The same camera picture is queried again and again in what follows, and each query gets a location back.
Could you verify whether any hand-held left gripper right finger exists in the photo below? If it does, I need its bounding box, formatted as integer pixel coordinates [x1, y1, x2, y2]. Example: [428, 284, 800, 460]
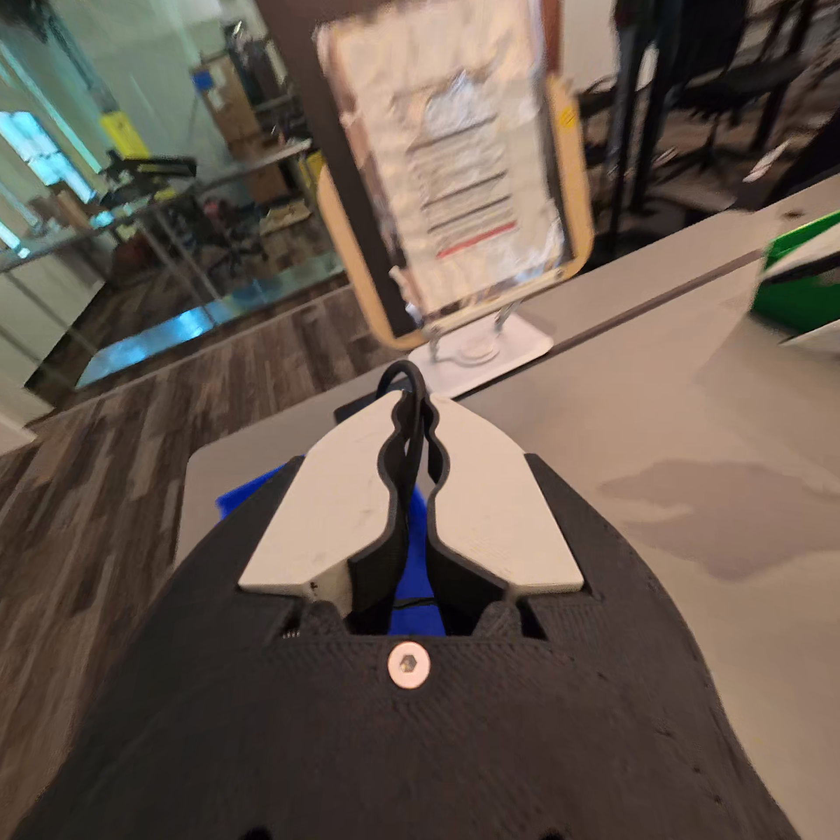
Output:
[427, 392, 585, 634]

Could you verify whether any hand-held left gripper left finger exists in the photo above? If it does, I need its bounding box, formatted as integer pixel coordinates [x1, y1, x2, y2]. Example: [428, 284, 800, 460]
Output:
[238, 390, 421, 621]

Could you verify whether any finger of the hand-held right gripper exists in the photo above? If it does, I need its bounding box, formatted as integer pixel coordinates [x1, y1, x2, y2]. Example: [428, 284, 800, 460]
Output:
[761, 226, 840, 284]
[781, 318, 840, 350]

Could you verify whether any green plastic bin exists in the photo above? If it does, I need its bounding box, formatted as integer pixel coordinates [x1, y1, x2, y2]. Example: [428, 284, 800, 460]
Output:
[748, 210, 840, 345]

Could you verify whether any blue plastic bin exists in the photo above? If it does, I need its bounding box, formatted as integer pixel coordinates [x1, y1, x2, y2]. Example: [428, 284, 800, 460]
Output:
[217, 462, 447, 637]

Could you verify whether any black rubber cable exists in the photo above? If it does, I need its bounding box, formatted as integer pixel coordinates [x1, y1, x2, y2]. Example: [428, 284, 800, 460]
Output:
[377, 360, 429, 490]

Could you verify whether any grey desk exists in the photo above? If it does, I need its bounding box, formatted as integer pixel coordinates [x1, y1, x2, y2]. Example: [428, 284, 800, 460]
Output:
[174, 174, 840, 840]

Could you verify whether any white sign stand base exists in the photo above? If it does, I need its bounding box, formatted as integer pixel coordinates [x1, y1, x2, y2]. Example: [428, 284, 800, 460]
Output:
[420, 308, 555, 398]

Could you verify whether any black office chair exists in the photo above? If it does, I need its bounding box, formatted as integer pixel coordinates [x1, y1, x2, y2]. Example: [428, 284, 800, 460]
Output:
[669, 0, 840, 165]

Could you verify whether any cardboard box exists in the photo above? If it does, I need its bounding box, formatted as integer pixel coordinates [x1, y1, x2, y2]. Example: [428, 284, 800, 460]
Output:
[192, 56, 263, 142]
[230, 134, 293, 204]

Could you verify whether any grey metal table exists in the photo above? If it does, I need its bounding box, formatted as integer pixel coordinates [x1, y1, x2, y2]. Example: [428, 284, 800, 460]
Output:
[0, 141, 315, 309]

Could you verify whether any wooden framed instruction sign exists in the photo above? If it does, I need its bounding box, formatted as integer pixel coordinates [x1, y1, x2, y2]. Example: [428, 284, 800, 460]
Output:
[314, 0, 597, 352]

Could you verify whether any yellow sign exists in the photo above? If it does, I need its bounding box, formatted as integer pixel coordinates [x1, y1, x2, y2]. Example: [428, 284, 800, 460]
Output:
[98, 112, 151, 160]

